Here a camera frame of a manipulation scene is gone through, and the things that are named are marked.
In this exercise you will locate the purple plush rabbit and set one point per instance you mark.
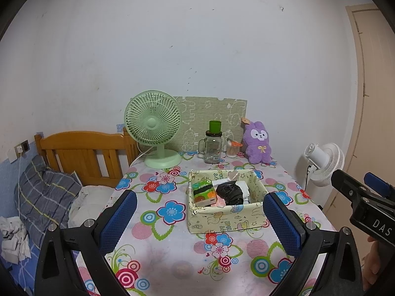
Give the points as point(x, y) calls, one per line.
point(257, 148)

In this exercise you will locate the green desk fan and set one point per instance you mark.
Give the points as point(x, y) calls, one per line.
point(151, 120)

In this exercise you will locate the blue bed sheet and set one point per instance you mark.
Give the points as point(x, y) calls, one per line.
point(24, 271)

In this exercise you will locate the pink packet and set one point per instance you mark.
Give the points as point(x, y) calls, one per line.
point(219, 203)

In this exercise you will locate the grey plaid pillow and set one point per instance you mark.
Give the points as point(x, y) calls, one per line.
point(43, 197)

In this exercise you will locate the green printed board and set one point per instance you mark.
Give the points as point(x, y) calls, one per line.
point(200, 111)

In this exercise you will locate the glass jar with green lid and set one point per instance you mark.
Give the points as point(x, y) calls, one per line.
point(213, 149)

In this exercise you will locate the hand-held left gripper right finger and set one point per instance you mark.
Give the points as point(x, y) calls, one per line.
point(282, 226)

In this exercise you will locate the beige door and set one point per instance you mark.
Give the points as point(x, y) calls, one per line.
point(373, 98)

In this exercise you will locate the white standing fan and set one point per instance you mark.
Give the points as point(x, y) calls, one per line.
point(330, 166)

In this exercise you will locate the yellow printed fabric box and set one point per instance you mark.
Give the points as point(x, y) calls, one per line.
point(222, 220)

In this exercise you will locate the small jar with orange lid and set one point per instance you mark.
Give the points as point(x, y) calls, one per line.
point(233, 151)

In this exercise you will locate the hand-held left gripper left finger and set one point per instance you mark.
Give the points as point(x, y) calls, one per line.
point(118, 222)

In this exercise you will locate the person's right hand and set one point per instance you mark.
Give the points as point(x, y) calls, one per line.
point(373, 265)

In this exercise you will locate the white blanket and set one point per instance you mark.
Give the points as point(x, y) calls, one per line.
point(89, 197)

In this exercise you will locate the yellow cartoon snack packet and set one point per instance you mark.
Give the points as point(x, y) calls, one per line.
point(203, 192)

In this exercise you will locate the wall socket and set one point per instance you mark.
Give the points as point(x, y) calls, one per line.
point(23, 146)

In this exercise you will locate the floral tablecloth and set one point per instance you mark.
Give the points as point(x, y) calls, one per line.
point(160, 252)

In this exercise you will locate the wooden bed headboard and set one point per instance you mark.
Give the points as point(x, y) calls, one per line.
point(77, 148)

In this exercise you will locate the black plastic bag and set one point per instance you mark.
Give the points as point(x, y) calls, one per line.
point(230, 192)

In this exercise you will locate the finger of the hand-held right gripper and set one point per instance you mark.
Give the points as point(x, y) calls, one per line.
point(378, 182)
point(345, 183)

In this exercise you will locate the crumpled white cloth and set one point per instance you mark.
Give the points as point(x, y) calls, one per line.
point(14, 240)

